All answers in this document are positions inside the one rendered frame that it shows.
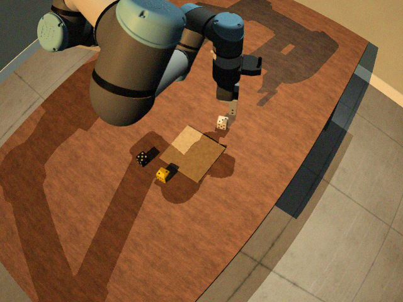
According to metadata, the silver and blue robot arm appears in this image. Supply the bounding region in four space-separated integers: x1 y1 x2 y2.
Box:
37 0 245 126

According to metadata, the white die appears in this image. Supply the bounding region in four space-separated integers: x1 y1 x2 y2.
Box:
217 116 229 130

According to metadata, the tan square mat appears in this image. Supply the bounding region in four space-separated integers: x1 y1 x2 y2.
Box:
159 126 225 183

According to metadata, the yellow die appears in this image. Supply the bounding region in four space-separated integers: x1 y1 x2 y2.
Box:
156 167 171 183

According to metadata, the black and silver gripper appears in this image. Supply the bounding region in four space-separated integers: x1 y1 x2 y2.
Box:
210 50 262 115

